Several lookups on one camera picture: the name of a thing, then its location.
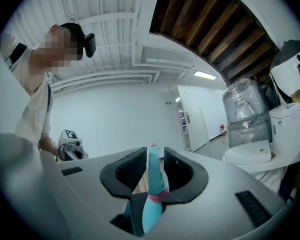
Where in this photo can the person's beige shirt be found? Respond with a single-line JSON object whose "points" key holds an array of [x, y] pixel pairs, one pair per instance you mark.
{"points": [[32, 114]]}

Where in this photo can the person's left forearm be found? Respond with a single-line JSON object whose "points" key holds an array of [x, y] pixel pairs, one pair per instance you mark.
{"points": [[48, 145]]}

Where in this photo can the white toilet with sticker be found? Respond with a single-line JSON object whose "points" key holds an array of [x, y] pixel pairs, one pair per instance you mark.
{"points": [[285, 134]]}

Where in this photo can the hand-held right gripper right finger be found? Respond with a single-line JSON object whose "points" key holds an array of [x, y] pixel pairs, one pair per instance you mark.
{"points": [[215, 196]]}

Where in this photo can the white door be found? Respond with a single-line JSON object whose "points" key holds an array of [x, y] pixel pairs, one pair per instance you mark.
{"points": [[193, 119]]}

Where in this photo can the person's head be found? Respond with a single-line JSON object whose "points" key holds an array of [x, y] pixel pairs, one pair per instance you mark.
{"points": [[57, 49]]}

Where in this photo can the red fire extinguisher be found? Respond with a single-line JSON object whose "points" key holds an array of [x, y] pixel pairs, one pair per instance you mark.
{"points": [[222, 129]]}

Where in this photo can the white dome-topped device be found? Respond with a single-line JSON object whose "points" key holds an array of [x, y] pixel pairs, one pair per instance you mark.
{"points": [[290, 71]]}

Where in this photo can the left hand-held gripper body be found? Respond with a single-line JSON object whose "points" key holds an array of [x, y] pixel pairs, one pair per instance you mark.
{"points": [[68, 137]]}

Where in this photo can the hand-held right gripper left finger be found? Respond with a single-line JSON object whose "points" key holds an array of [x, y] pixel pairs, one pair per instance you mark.
{"points": [[90, 196]]}

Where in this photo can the long ceiling light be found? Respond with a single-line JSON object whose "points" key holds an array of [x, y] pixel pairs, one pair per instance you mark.
{"points": [[205, 75]]}

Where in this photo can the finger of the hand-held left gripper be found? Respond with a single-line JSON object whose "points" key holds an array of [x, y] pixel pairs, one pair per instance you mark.
{"points": [[76, 154]]}

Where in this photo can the wooden staircase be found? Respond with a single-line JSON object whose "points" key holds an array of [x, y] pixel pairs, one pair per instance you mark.
{"points": [[215, 21]]}

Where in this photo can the teal spray bottle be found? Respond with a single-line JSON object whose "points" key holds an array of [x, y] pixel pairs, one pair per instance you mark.
{"points": [[153, 169]]}

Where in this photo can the black head-mounted camera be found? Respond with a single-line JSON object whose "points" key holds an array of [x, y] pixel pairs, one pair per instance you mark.
{"points": [[90, 45]]}

